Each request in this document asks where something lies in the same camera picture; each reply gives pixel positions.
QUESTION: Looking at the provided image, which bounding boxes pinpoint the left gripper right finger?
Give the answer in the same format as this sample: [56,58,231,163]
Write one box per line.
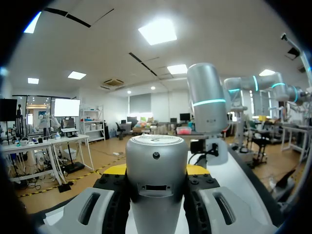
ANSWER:
[183,164,278,234]

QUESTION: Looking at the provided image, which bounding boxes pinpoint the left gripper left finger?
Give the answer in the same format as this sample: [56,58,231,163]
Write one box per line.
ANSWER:
[39,163,131,234]

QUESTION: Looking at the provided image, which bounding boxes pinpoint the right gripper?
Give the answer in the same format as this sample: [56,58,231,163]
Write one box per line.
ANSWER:
[205,138,229,170]

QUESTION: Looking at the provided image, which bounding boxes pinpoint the grey hand-held probe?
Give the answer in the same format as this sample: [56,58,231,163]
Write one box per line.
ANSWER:
[125,133,189,234]

